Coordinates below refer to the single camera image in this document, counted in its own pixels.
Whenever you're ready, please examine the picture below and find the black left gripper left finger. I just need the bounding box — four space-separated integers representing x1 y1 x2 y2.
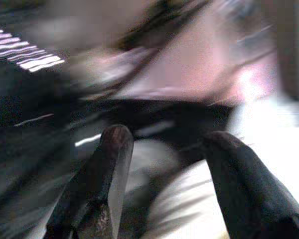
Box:
45 124 135 239

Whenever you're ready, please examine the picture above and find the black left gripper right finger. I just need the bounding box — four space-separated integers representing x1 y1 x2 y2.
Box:
201 131 299 239

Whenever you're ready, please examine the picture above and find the black and white striped garment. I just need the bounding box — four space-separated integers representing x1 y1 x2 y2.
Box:
0 27 68 75

